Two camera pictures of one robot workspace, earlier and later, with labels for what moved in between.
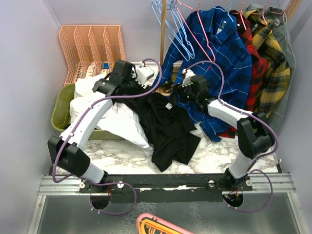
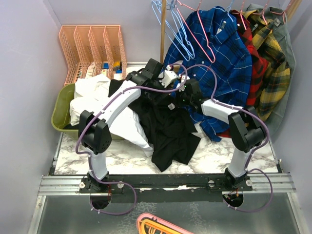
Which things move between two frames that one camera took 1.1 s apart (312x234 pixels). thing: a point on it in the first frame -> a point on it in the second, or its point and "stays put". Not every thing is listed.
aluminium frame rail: (271, 183) stays put
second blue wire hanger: (227, 10) stays put
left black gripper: (139, 87) -> (157, 96)
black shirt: (167, 126) stays put
